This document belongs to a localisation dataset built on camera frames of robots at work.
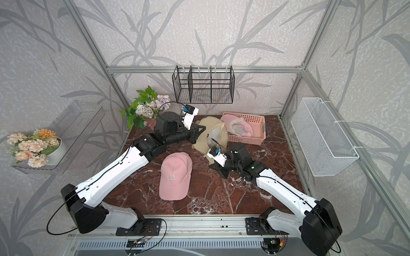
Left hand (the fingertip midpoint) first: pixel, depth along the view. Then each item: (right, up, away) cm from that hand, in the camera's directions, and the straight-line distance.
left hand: (204, 127), depth 69 cm
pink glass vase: (-31, +3, +20) cm, 37 cm away
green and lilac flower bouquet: (-32, +11, +14) cm, 37 cm away
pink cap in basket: (+20, +1, +42) cm, 46 cm away
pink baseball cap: (-16, -23, +15) cm, 32 cm away
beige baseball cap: (+5, -4, +8) cm, 10 cm away
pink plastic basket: (+35, +3, +45) cm, 57 cm away
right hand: (+3, -18, +8) cm, 20 cm away
